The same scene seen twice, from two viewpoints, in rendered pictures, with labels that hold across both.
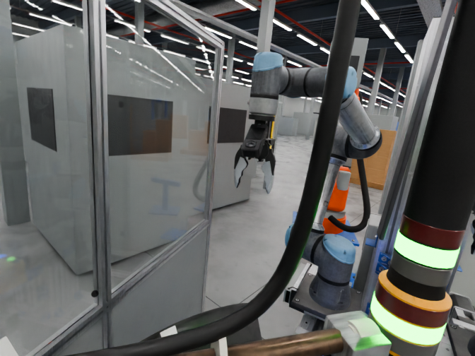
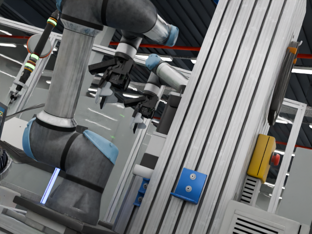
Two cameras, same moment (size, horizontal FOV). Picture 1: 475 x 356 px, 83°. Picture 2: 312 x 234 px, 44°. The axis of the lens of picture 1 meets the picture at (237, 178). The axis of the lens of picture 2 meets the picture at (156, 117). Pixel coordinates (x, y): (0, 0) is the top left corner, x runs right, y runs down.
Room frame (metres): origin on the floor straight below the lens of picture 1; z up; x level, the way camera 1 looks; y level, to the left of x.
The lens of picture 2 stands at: (0.72, -1.95, 1.10)
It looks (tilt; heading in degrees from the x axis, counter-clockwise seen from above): 14 degrees up; 87
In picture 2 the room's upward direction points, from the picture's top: 22 degrees clockwise
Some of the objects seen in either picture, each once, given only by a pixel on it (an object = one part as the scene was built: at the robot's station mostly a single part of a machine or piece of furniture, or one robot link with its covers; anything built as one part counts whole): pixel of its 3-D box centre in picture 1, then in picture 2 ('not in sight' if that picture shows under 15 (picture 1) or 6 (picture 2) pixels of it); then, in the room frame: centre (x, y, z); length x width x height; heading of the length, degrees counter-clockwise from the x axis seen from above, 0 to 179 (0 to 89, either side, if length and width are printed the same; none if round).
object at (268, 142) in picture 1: (259, 137); (146, 105); (0.75, -0.05, 1.62); 0.09 x 0.08 x 0.12; 162
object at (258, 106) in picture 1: (261, 107); (151, 91); (0.74, -0.05, 1.70); 0.08 x 0.08 x 0.05
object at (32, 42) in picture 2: not in sight; (39, 46); (-0.05, 0.56, 1.88); 0.17 x 0.15 x 0.16; 162
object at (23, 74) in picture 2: not in sight; (38, 48); (0.16, -0.13, 1.66); 0.04 x 0.04 x 0.46
